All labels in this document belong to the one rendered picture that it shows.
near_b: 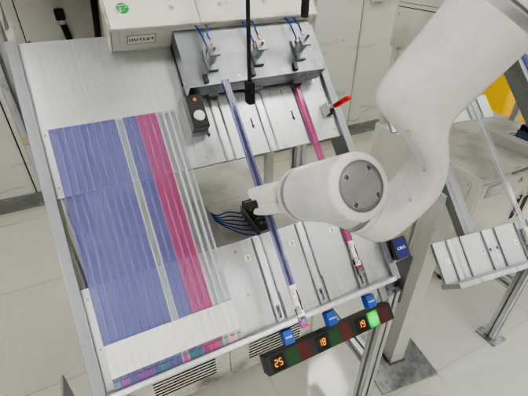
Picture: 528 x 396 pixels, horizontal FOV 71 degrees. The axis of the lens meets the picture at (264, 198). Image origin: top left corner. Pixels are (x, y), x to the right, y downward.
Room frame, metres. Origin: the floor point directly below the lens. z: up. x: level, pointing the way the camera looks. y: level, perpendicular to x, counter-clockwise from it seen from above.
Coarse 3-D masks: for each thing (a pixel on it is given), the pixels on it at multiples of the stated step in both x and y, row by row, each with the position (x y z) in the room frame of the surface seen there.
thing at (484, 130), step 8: (472, 104) 1.02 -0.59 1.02; (480, 112) 1.00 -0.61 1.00; (480, 120) 0.98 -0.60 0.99; (480, 128) 0.97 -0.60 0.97; (488, 136) 0.94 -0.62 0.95; (488, 144) 0.93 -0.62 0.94; (496, 152) 0.91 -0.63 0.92; (496, 160) 0.89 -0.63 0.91; (496, 168) 0.88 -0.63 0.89; (504, 176) 0.86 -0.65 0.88; (504, 184) 0.85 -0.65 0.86; (512, 192) 0.83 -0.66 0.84; (512, 200) 0.81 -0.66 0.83; (512, 208) 0.80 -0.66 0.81; (520, 216) 0.78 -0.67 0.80; (520, 224) 0.77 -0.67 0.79
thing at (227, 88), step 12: (228, 84) 0.75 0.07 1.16; (228, 96) 0.73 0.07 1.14; (240, 120) 0.70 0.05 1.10; (240, 132) 0.68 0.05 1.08; (252, 156) 0.65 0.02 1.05; (252, 168) 0.63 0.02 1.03; (276, 228) 0.56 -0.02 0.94; (276, 240) 0.54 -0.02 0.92; (276, 252) 0.53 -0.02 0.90; (288, 264) 0.51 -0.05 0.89; (288, 276) 0.50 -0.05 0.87; (300, 324) 0.44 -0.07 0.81
